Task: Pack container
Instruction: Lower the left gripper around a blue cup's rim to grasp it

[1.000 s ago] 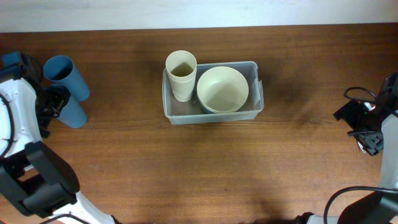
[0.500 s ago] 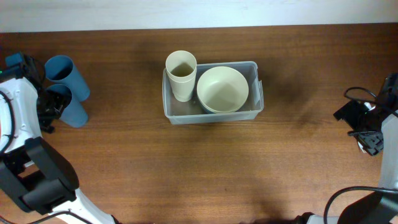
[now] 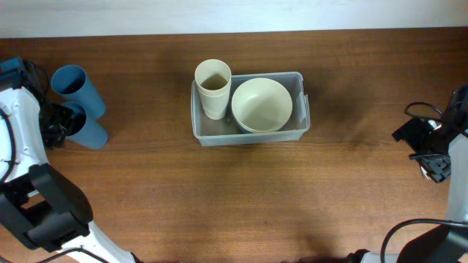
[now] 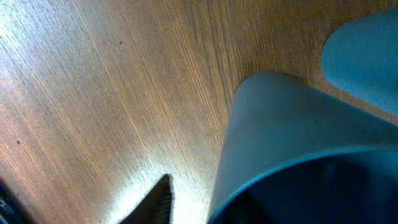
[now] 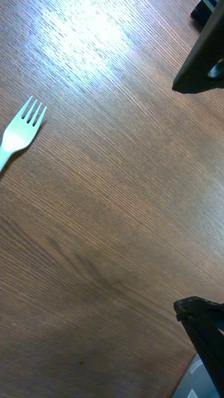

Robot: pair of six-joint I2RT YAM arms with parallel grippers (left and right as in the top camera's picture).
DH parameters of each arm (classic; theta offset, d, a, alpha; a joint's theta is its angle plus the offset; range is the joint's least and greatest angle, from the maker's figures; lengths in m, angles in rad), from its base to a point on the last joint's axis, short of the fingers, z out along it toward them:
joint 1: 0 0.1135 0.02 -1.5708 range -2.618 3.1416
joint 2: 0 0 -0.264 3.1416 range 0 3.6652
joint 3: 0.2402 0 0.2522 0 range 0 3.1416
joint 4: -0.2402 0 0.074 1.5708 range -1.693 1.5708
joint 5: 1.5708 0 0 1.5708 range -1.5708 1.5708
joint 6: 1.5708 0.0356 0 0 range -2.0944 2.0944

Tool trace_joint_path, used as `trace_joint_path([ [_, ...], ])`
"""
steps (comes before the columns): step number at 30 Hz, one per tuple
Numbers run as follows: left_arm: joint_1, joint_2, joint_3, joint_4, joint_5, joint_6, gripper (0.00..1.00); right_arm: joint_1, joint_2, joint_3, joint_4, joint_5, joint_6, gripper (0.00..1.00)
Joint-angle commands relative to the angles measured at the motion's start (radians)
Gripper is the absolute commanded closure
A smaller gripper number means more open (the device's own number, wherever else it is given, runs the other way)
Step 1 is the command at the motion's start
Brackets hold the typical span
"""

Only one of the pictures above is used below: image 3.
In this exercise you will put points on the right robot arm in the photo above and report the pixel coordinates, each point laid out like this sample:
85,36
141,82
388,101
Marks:
447,242

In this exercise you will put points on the white plastic fork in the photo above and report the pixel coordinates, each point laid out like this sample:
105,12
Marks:
424,171

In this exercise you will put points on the blue bowl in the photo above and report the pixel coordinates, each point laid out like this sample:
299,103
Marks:
239,129

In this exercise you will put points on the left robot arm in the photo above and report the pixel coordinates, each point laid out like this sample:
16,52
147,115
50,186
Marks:
41,207

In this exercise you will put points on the clear plastic storage container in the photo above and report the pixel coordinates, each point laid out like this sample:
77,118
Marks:
222,132

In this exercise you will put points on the cream bowl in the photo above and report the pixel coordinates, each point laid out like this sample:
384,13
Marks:
261,105

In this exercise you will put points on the blue cup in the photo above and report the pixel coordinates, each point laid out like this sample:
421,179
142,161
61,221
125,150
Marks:
86,131
73,83

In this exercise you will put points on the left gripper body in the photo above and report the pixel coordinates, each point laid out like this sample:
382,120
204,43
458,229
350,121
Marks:
57,120

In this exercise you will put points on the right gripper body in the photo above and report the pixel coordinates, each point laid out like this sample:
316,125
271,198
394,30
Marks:
428,145

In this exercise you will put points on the white plastic spoon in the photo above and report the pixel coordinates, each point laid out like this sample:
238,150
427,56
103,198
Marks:
434,124

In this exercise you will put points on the cream cup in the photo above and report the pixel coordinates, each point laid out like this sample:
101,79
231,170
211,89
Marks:
215,107
213,77

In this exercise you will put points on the cream cup front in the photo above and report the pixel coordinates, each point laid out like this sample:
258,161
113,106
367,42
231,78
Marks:
215,107

